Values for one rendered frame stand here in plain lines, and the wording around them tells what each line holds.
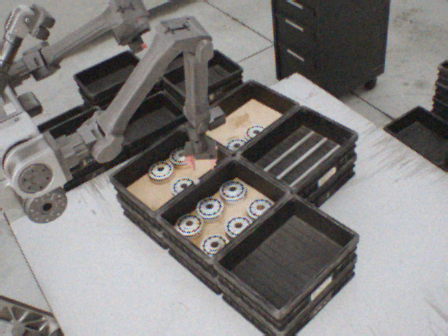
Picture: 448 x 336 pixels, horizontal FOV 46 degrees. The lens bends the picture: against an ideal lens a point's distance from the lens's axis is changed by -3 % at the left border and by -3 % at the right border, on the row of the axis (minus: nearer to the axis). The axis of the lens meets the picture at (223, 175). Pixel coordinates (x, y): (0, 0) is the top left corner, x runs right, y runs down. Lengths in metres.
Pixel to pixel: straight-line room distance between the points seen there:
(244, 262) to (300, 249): 0.20
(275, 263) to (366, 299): 0.34
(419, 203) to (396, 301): 0.47
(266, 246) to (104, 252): 0.66
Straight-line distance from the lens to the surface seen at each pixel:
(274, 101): 2.39
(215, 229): 1.97
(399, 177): 2.32
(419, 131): 3.21
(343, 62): 3.50
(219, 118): 1.74
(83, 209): 2.37
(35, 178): 1.43
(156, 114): 3.26
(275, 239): 1.92
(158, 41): 1.32
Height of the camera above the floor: 2.35
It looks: 45 degrees down
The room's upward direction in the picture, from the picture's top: 10 degrees counter-clockwise
